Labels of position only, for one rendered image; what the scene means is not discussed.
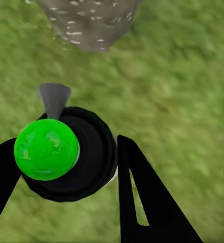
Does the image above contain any pesticide atomizer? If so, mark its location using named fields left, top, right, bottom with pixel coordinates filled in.
left=14, top=83, right=118, bottom=203

